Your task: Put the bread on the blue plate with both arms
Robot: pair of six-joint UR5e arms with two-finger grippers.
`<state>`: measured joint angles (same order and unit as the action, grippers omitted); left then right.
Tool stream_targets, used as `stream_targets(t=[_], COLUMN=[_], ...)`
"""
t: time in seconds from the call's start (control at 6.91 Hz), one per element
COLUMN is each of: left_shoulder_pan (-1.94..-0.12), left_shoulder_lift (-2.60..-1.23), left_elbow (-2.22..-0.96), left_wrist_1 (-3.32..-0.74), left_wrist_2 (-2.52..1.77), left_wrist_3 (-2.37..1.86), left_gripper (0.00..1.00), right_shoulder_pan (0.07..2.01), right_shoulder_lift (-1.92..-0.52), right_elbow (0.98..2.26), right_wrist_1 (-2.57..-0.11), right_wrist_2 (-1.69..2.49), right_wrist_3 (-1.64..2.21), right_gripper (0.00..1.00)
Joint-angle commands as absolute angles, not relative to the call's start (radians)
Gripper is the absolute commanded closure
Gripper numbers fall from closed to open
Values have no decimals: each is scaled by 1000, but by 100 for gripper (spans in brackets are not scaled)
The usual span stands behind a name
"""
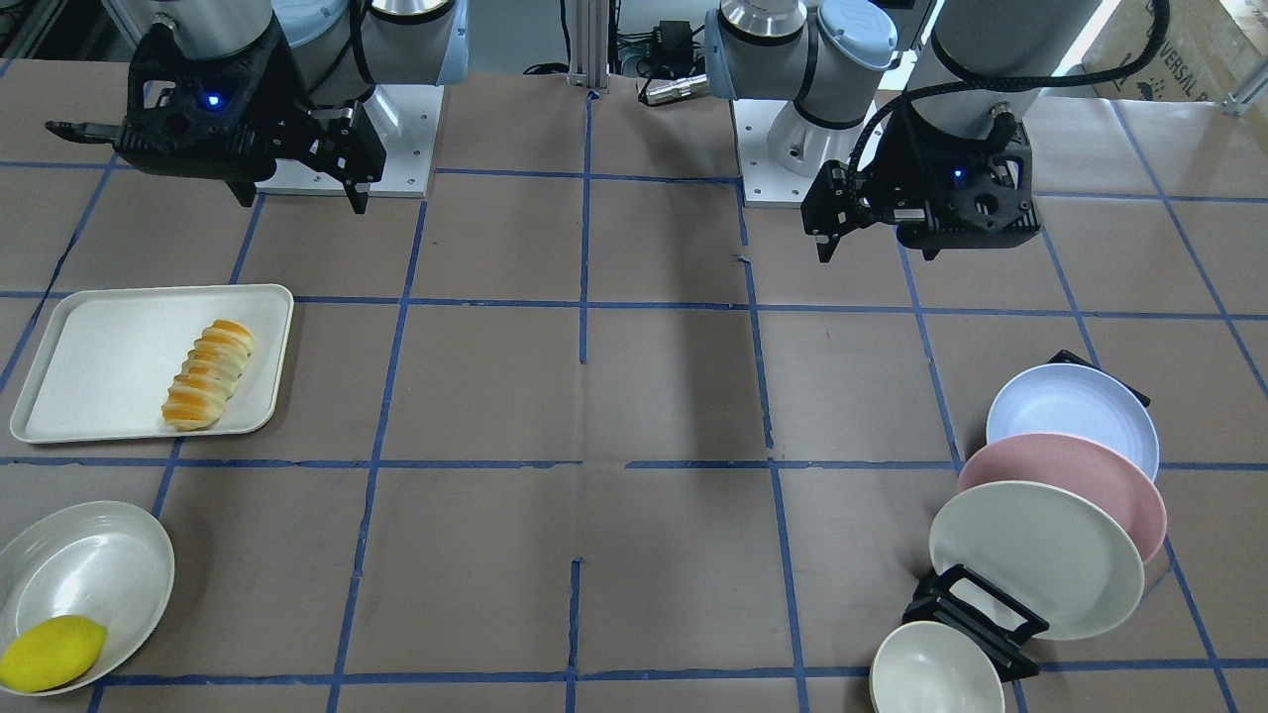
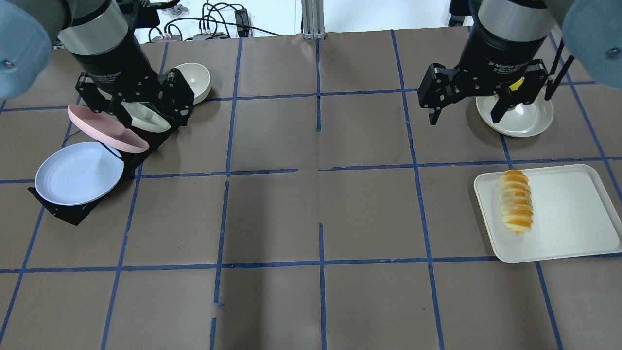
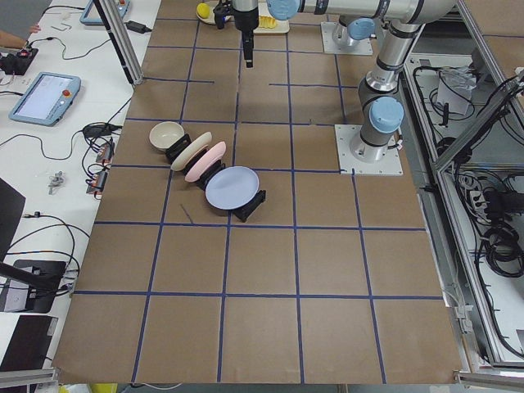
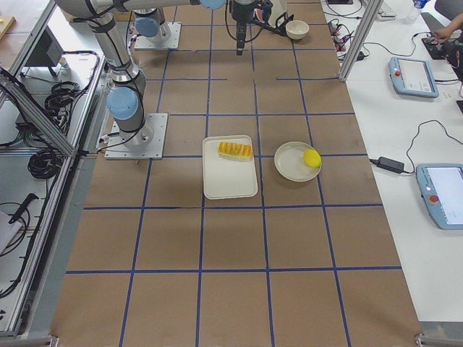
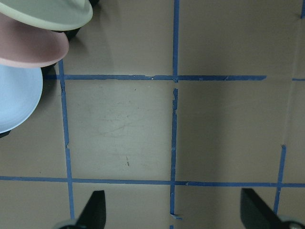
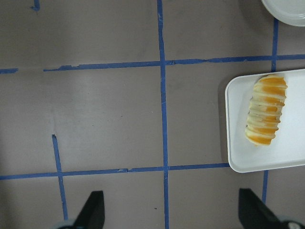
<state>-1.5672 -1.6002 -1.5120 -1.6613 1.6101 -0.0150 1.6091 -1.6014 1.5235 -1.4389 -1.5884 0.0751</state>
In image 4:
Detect black dish rack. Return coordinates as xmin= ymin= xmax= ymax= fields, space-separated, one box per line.
xmin=251 ymin=12 xmax=294 ymax=37

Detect blue teach pendant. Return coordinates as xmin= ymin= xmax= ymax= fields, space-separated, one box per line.
xmin=416 ymin=163 xmax=462 ymax=230
xmin=388 ymin=56 xmax=439 ymax=98

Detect cream bowl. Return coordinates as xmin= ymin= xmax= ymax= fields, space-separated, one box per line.
xmin=285 ymin=20 xmax=310 ymax=40

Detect aluminium frame post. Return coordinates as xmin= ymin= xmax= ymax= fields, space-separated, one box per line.
xmin=339 ymin=0 xmax=383 ymax=82

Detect lower blue teach pendant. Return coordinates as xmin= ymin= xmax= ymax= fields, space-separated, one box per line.
xmin=416 ymin=163 xmax=462 ymax=230

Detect person's hand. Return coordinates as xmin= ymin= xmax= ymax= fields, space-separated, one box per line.
xmin=433 ymin=27 xmax=453 ymax=41

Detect aluminium frame rail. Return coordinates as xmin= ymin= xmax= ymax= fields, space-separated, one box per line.
xmin=1 ymin=68 xmax=77 ymax=157

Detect upper blue teach pendant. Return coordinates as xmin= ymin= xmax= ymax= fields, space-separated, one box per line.
xmin=388 ymin=56 xmax=439 ymax=98

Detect coiled black cables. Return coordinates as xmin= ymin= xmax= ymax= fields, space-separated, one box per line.
xmin=27 ymin=147 xmax=62 ymax=180

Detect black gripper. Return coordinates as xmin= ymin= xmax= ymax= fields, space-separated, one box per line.
xmin=230 ymin=1 xmax=272 ymax=56

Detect black power adapter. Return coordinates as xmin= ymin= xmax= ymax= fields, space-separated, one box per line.
xmin=376 ymin=157 xmax=404 ymax=174

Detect cream round plate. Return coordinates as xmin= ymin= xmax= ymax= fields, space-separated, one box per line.
xmin=274 ymin=142 xmax=322 ymax=182

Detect yellow lemon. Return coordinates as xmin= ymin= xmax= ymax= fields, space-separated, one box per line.
xmin=303 ymin=149 xmax=322 ymax=168

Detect white rectangular tray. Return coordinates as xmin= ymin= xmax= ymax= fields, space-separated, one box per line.
xmin=203 ymin=134 xmax=258 ymax=200

